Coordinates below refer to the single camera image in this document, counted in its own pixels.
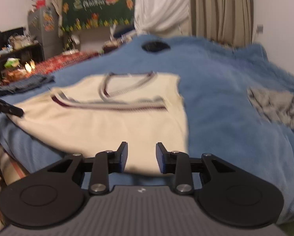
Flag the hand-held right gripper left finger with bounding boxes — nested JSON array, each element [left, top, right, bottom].
[[48, 142, 128, 195]]

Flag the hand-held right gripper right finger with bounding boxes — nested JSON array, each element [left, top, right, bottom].
[[157, 143, 236, 194]]

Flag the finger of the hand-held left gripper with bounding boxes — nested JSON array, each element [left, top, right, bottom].
[[0, 95, 24, 117]]

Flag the cream knit sweater vest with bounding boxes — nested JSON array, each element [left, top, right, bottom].
[[13, 71, 189, 174]]

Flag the folded blue jeans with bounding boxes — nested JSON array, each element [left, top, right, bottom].
[[0, 75, 56, 97]]

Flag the green tissue pack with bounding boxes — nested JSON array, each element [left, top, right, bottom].
[[4, 57, 21, 69]]

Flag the lit candle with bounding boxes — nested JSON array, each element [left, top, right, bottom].
[[24, 60, 36, 74]]

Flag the black storage shelf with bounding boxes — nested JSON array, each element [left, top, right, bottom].
[[0, 27, 45, 81]]

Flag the cream bed mattress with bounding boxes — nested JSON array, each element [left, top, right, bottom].
[[0, 128, 32, 227]]

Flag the blue fleece blanket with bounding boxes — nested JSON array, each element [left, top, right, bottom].
[[0, 35, 294, 227]]

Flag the red patterned tablecloth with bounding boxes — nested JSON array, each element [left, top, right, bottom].
[[0, 50, 100, 81]]

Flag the grey refrigerator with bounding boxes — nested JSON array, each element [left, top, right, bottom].
[[27, 5, 64, 62]]

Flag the small decorated tree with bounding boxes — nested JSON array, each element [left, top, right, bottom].
[[63, 31, 75, 52]]

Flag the dark wooden nightstand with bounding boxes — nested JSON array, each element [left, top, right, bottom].
[[102, 38, 133, 54]]

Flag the small black cloth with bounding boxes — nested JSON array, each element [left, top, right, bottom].
[[141, 41, 171, 53]]

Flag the grey crumpled cloth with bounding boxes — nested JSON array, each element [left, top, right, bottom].
[[247, 87, 294, 129]]

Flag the white curtain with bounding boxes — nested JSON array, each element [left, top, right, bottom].
[[134, 0, 194, 38]]

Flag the beige curtain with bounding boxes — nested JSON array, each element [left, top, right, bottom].
[[189, 0, 254, 48]]

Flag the green festive wall poster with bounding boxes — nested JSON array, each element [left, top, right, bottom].
[[61, 0, 137, 31]]

